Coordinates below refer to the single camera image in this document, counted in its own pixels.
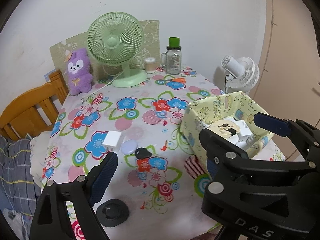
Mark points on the green desk fan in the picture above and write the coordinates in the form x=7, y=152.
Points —
x=114, y=39

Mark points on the white standing fan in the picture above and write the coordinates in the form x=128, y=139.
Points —
x=242, y=74

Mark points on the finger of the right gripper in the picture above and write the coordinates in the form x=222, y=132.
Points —
x=280, y=127

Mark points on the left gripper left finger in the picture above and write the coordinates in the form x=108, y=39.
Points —
x=51, y=219

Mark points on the floral tablecloth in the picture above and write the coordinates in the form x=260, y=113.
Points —
x=160, y=175

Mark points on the small black key fob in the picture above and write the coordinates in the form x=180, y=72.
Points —
x=142, y=153

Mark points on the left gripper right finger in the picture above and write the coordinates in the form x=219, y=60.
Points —
x=216, y=148

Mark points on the black round mount base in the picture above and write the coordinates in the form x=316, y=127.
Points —
x=112, y=213

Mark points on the clear cotton swab container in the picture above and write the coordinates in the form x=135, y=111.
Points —
x=150, y=65

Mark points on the purple plush toy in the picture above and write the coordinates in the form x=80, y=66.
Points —
x=78, y=69

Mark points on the yellow cartoon fabric storage box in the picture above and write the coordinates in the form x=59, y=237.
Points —
x=225, y=119

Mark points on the beige cartoon placemat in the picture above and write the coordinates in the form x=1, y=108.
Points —
x=105, y=61

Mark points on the glass jar green lid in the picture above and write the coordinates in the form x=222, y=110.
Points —
x=171, y=59

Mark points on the small white plug charger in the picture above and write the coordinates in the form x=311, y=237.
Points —
x=113, y=140

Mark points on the lavender oval case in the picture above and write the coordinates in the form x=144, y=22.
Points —
x=128, y=147

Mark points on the beige wooden door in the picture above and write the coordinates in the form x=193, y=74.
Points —
x=289, y=83

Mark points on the white 45W power adapter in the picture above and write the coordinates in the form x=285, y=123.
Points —
x=243, y=132

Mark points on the grey plaid bedding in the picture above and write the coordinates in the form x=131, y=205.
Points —
x=19, y=192

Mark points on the cream round tape measure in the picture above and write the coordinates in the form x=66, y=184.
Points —
x=225, y=129

